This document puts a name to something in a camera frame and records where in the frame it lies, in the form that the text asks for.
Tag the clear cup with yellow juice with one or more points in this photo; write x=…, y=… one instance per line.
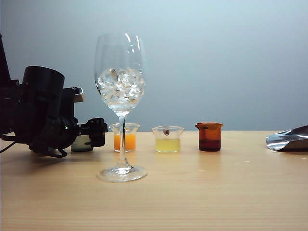
x=168, y=145

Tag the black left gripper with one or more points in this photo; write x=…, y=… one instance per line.
x=55, y=132

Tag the grey smoked measuring cup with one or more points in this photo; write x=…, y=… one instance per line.
x=80, y=145

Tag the amber brown measuring cup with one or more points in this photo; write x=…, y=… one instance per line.
x=209, y=139

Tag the tall clear wine glass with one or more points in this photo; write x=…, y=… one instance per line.
x=122, y=156

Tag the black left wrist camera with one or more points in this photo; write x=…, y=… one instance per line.
x=69, y=101

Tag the clear cup with orange juice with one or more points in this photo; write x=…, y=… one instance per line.
x=131, y=143

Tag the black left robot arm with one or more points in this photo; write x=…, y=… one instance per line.
x=41, y=84

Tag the silver foil bag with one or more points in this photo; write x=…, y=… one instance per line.
x=288, y=140

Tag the clear ice cubes pile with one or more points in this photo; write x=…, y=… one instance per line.
x=120, y=87

